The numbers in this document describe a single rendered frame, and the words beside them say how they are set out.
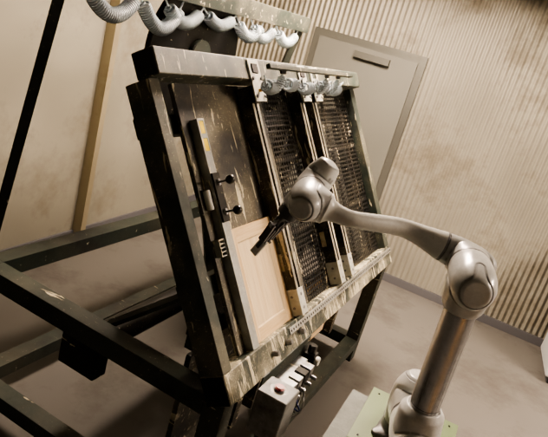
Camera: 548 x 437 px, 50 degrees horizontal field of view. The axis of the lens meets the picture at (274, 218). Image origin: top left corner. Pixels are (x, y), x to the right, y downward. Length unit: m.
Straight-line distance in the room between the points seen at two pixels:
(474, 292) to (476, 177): 3.96
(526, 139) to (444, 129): 0.71
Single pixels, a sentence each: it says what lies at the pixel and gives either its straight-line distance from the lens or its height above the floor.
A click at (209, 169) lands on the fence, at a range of 2.32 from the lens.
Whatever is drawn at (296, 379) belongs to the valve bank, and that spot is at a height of 0.76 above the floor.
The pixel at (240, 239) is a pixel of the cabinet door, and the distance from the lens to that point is 2.45.
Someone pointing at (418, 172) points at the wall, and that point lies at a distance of 5.77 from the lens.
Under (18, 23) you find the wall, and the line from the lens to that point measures 4.18.
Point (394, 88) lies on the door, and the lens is 5.72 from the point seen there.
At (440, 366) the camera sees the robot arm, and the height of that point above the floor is 1.28.
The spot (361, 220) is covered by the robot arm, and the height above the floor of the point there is 1.64.
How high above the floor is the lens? 2.15
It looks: 18 degrees down
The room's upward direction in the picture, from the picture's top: 16 degrees clockwise
